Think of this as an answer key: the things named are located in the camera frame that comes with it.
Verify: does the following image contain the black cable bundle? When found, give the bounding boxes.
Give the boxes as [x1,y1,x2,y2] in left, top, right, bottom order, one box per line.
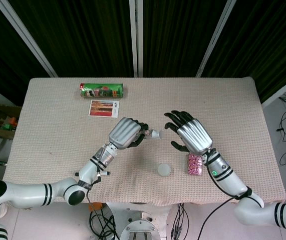
[86,192,120,240]

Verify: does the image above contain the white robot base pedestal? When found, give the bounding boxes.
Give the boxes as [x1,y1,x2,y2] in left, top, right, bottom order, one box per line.
[106,201,174,240]

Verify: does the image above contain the orange picture postcard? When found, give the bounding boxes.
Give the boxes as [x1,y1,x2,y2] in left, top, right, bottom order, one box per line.
[87,99,122,119]

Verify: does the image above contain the green printed cylinder can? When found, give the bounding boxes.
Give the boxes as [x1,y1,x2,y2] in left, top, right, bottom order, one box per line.
[79,82,124,99]

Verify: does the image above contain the translucent white round cap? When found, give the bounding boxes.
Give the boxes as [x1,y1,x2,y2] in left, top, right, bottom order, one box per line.
[157,162,172,178]

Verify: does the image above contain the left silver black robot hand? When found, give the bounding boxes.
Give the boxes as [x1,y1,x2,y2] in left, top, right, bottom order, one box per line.
[107,116,150,151]

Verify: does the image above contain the thin black hanging cables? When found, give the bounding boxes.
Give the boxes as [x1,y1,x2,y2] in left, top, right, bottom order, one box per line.
[171,202,186,240]

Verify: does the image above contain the beige woven tablecloth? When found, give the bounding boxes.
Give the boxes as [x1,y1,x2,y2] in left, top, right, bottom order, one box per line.
[4,76,286,207]

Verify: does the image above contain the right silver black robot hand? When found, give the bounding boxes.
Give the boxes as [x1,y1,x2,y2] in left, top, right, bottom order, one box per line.
[164,110,213,156]

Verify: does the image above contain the pink patterned small box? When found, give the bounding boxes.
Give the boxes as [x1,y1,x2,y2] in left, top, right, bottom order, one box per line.
[187,153,204,176]

